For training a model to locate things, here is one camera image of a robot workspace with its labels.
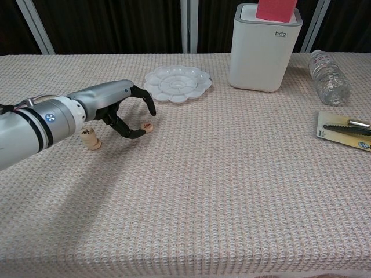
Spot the grey metal frame post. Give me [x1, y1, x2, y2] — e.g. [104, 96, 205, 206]
[16, 0, 56, 55]
[300, 0, 331, 53]
[180, 0, 199, 54]

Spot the clear plastic water bottle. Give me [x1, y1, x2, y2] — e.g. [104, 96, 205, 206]
[308, 49, 352, 107]

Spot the red foam block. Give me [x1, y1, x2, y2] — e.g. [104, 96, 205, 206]
[256, 0, 299, 23]

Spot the white flower-shaped paint palette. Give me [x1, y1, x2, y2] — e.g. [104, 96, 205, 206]
[143, 64, 213, 104]

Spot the white bin with grey rim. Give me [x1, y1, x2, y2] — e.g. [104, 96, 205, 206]
[228, 3, 304, 93]

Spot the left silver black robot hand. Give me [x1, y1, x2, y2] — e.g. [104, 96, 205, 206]
[67, 79, 157, 140]

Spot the razor in yellow card package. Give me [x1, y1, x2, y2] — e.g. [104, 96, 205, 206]
[315, 111, 371, 153]

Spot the beige woven tablecloth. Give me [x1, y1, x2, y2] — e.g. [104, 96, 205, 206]
[0, 52, 371, 278]

